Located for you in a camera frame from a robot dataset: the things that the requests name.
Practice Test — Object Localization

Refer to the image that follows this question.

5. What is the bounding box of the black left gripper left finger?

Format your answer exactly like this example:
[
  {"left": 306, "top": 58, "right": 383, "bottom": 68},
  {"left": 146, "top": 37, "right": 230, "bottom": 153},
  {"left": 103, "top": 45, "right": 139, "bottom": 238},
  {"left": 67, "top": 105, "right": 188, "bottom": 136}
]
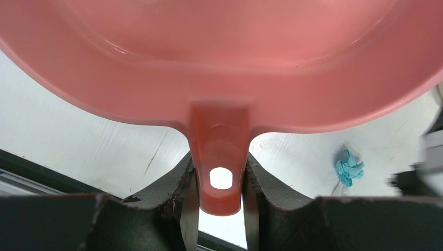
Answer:
[{"left": 122, "top": 153, "right": 199, "bottom": 250}]

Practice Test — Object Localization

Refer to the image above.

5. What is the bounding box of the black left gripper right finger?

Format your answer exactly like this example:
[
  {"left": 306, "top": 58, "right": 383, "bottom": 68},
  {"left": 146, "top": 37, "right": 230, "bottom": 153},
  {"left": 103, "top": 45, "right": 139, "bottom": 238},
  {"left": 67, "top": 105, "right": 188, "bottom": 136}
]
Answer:
[{"left": 242, "top": 154, "right": 312, "bottom": 250}]

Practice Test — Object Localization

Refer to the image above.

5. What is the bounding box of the light blue paper scrap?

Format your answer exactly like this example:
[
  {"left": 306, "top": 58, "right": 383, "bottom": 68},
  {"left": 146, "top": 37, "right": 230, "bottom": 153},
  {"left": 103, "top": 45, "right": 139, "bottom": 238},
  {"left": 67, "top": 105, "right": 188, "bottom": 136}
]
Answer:
[{"left": 334, "top": 149, "right": 365, "bottom": 188}]

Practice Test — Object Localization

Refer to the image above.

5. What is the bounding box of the pink dustpan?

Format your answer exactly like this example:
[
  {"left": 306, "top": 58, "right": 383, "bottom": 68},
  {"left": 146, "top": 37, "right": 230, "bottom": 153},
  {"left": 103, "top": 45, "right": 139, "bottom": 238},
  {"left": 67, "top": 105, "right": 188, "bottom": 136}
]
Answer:
[{"left": 1, "top": 1, "right": 442, "bottom": 215}]

